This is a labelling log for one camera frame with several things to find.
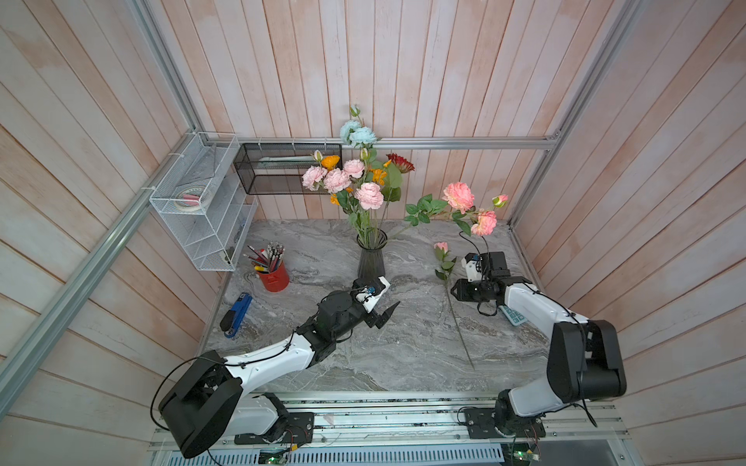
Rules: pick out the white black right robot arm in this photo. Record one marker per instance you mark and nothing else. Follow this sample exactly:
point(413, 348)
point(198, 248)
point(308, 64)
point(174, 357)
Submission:
point(584, 360)

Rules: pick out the orange flower stem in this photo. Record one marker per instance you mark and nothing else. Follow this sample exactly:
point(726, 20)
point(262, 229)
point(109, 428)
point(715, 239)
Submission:
point(350, 185)

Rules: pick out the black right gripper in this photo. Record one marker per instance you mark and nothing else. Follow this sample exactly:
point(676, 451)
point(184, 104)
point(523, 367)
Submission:
point(461, 290)

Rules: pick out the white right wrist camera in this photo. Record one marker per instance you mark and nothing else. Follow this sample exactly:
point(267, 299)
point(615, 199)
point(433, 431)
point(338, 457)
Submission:
point(472, 264)

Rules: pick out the blue stapler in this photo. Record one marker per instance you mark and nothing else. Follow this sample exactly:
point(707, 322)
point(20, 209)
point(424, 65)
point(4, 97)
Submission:
point(233, 318)

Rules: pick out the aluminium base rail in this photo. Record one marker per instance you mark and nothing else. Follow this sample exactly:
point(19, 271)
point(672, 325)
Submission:
point(418, 428)

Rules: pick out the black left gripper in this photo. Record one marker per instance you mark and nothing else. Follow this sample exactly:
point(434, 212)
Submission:
point(379, 320)

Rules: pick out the red flower stem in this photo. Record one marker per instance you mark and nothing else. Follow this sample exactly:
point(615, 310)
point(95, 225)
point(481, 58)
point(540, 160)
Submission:
point(392, 180)

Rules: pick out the light blue calculator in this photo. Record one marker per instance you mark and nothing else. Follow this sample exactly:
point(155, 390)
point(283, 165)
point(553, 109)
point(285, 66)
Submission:
point(514, 317)

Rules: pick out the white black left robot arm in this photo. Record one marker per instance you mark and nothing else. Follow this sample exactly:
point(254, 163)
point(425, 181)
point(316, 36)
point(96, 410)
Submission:
point(216, 396)

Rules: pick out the black wire mesh basket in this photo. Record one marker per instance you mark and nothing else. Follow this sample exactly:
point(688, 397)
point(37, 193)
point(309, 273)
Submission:
point(277, 168)

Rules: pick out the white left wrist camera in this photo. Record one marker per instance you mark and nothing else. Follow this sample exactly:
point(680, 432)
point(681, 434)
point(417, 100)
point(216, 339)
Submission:
point(377, 285)

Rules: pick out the dark ribbed glass vase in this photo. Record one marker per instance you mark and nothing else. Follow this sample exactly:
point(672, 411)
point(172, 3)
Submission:
point(371, 261)

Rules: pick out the pink carnation spray stem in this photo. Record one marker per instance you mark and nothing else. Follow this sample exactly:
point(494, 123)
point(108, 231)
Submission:
point(360, 220)

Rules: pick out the tape roll on shelf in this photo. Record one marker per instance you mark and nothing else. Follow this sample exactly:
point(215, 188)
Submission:
point(192, 199)

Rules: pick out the white wire mesh shelf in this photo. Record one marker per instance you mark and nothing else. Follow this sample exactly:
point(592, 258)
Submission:
point(212, 238)

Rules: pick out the red pen cup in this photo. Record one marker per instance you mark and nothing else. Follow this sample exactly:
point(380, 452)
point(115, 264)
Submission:
point(269, 264)

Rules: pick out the pink peony spray stem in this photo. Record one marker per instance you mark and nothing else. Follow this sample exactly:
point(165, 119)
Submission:
point(457, 204)

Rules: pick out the light blue flower stem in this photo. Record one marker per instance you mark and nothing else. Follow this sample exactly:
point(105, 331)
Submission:
point(355, 133)

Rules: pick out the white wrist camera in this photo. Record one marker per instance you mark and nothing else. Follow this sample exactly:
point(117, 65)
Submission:
point(472, 264)
point(377, 285)

